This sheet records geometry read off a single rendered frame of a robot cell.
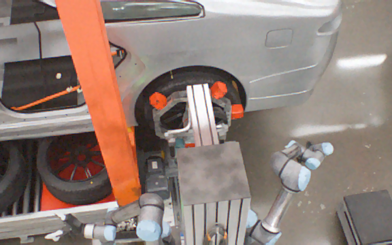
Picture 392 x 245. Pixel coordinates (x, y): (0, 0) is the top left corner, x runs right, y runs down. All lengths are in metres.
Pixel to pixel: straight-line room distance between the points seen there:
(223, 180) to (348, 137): 2.85
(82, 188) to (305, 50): 1.83
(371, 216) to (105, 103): 2.17
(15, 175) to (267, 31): 2.10
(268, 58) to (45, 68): 1.77
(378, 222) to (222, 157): 2.12
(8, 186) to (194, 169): 2.21
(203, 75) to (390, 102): 2.22
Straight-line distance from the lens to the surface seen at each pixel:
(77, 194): 3.74
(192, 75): 3.31
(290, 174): 2.67
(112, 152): 2.93
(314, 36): 3.24
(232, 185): 1.85
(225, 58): 3.18
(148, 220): 2.42
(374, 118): 4.80
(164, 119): 3.60
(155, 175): 3.79
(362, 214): 3.84
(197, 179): 1.86
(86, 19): 2.16
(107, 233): 2.66
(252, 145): 4.40
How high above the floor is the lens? 3.64
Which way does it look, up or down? 54 degrees down
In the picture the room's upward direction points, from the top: 1 degrees counter-clockwise
